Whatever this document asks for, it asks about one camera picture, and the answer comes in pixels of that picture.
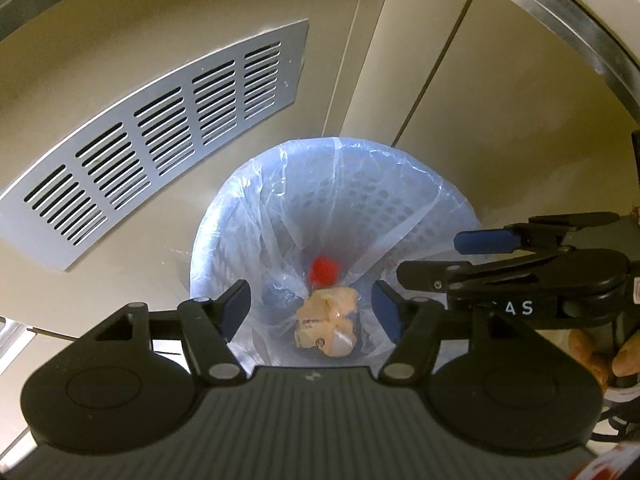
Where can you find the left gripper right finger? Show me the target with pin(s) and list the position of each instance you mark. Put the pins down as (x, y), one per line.
(412, 327)

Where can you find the cabinet vent grille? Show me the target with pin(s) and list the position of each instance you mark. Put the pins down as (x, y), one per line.
(102, 172)

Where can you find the orange snack bag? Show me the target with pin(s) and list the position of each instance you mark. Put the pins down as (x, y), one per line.
(326, 321)

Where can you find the blue lined trash basket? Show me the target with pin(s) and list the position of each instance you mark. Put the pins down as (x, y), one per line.
(365, 205)

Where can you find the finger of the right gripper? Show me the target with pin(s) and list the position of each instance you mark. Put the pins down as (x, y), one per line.
(538, 234)
(438, 276)

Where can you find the person right hand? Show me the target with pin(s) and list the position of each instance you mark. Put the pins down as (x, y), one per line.
(625, 363)

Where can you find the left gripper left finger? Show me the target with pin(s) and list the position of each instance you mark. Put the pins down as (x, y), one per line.
(208, 325)

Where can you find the red bottle cap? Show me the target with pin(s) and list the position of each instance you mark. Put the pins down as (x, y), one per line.
(324, 272)

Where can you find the cabinet drawer handle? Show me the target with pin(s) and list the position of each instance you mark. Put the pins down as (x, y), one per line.
(14, 338)

